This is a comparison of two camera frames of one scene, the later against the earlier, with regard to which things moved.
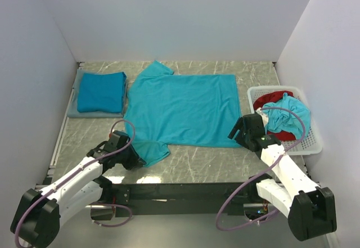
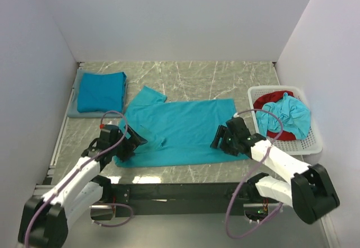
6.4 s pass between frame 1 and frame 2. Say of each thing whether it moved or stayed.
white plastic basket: stayed
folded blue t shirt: stayed
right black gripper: moved
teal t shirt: moved
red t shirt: stayed
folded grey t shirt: stayed
